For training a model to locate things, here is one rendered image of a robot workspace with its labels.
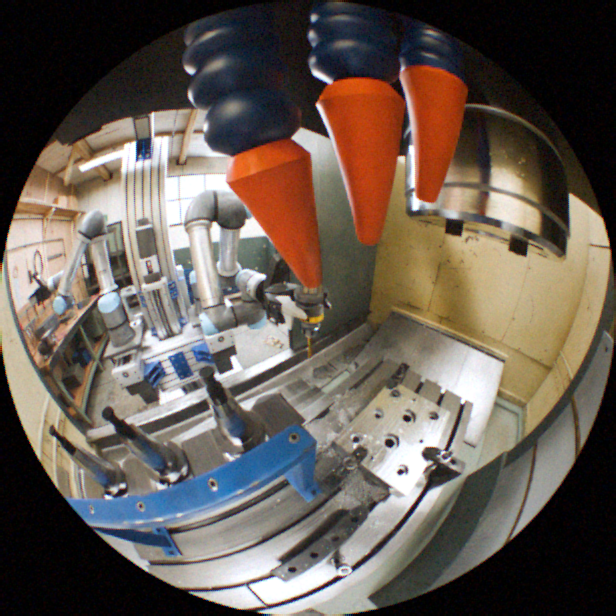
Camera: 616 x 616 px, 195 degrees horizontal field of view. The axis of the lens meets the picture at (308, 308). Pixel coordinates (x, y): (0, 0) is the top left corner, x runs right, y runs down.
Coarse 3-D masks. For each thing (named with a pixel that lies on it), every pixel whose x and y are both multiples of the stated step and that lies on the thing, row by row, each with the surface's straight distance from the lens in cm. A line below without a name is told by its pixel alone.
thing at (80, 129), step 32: (288, 32) 16; (128, 64) 18; (160, 64) 18; (288, 64) 18; (480, 64) 18; (96, 96) 20; (128, 96) 20; (160, 96) 21; (64, 128) 23; (96, 128) 24; (320, 128) 27; (576, 160) 28; (576, 192) 36
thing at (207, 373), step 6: (210, 366) 18; (204, 372) 18; (210, 372) 17; (204, 378) 17; (210, 378) 17; (210, 384) 18; (216, 384) 18; (210, 390) 19; (216, 390) 18; (222, 390) 19; (210, 396) 19; (216, 396) 19; (222, 396) 19; (216, 402) 19
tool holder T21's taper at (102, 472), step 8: (80, 448) 30; (72, 456) 29; (80, 456) 29; (88, 456) 30; (96, 456) 32; (80, 464) 30; (88, 464) 30; (96, 464) 30; (104, 464) 31; (88, 472) 30; (96, 472) 30; (104, 472) 31; (112, 472) 32; (96, 480) 32; (104, 480) 31; (112, 480) 32; (104, 488) 33
